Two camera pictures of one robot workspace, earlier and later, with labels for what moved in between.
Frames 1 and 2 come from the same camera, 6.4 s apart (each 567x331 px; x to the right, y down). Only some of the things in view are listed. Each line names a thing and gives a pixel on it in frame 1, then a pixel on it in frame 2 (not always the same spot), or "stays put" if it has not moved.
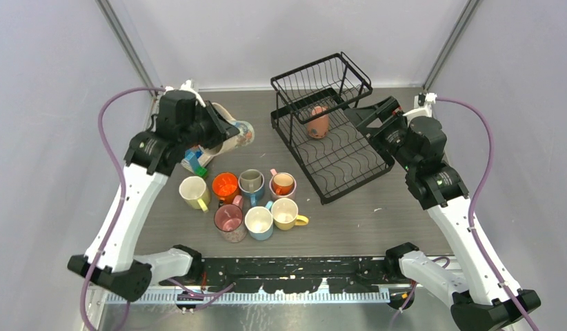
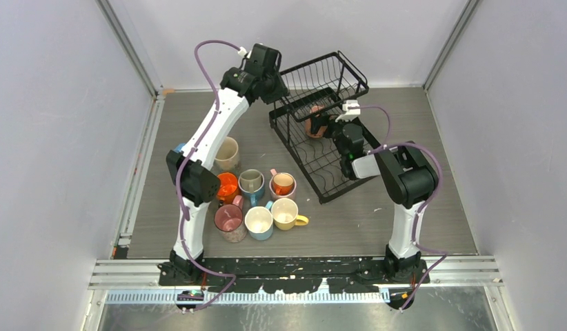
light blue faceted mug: x=259 y=221 stays put
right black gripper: x=363 y=116 → x=319 y=121
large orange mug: x=225 y=185 stays put
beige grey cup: x=251 y=180 stays put
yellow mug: x=285 y=216 stays put
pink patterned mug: x=230 y=221 stays put
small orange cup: x=283 y=183 stays put
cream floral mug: x=243 y=138 → x=226 y=158
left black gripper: x=222 y=130 → x=282 y=91
